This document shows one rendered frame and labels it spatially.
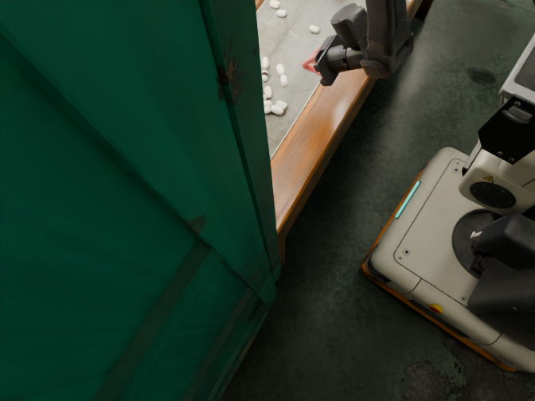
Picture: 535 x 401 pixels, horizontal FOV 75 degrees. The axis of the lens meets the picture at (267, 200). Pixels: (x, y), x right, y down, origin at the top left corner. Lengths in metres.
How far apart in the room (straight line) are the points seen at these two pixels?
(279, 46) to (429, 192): 0.79
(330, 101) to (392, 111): 1.00
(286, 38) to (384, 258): 0.82
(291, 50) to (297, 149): 0.34
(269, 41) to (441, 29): 1.42
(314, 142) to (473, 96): 1.36
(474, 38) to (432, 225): 1.29
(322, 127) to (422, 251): 0.67
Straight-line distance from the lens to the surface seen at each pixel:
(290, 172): 0.88
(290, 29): 1.18
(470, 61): 2.30
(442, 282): 1.41
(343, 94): 1.01
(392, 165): 1.81
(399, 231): 1.40
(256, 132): 0.23
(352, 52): 0.81
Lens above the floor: 1.57
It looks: 70 degrees down
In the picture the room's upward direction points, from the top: 8 degrees counter-clockwise
